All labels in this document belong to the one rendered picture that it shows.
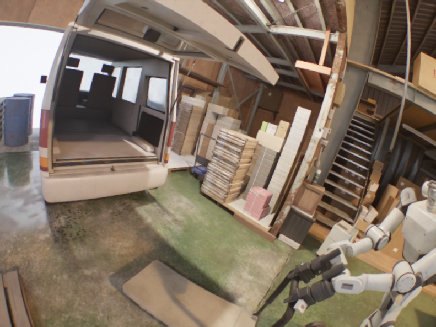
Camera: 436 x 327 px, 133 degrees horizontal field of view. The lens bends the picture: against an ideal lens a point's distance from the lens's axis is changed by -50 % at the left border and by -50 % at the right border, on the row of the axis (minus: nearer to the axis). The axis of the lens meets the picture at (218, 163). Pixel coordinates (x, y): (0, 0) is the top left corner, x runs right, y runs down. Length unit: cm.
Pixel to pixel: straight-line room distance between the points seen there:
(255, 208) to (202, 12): 240
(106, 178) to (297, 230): 231
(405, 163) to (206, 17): 617
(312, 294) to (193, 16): 114
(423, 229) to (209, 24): 120
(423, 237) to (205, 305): 126
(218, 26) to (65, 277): 184
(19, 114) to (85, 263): 307
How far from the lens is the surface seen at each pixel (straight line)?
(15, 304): 153
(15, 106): 406
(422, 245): 95
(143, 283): 137
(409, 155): 642
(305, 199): 245
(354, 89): 335
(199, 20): 78
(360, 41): 376
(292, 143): 278
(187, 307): 132
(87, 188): 183
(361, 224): 404
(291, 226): 258
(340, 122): 320
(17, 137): 418
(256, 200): 264
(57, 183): 178
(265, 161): 289
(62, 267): 173
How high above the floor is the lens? 135
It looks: 16 degrees down
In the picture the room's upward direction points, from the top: 18 degrees clockwise
